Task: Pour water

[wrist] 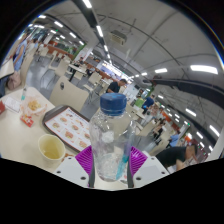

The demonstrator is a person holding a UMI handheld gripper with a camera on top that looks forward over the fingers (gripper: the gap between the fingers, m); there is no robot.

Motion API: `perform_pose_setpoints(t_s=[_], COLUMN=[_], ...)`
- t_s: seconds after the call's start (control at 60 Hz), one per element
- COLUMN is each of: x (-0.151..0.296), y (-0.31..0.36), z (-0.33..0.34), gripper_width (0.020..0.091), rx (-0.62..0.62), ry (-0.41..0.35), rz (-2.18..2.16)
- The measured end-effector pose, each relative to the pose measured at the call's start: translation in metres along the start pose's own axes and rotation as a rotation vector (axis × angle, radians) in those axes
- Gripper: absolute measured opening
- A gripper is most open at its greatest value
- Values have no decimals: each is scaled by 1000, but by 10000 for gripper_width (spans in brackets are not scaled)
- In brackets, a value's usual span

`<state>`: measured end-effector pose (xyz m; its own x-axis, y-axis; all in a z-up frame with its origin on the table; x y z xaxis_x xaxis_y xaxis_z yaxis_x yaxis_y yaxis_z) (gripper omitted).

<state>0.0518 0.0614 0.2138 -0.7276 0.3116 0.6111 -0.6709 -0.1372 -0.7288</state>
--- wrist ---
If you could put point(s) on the ceiling air conditioner unit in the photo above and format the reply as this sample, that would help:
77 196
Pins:
118 37

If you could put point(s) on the clear plastic bottle blue cap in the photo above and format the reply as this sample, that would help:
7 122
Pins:
113 105

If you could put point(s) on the white napkin pack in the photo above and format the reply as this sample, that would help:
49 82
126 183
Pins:
12 104

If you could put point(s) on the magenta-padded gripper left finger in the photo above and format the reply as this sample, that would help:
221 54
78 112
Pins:
70 170

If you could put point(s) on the crumpled food wrapper paper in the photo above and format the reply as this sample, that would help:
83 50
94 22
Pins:
33 106

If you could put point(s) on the person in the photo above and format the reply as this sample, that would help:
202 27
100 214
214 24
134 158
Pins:
174 140
20 53
114 87
171 156
148 101

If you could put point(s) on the group of beige chairs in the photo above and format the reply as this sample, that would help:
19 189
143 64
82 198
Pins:
66 93

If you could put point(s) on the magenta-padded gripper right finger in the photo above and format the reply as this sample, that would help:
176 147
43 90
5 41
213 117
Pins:
150 170

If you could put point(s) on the dark brown food tray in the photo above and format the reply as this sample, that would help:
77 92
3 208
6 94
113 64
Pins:
48 116

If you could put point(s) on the red paper packet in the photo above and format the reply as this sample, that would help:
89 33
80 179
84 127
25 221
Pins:
26 120
2 107

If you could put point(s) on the group of ceiling lights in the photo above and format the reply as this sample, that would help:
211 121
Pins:
203 69

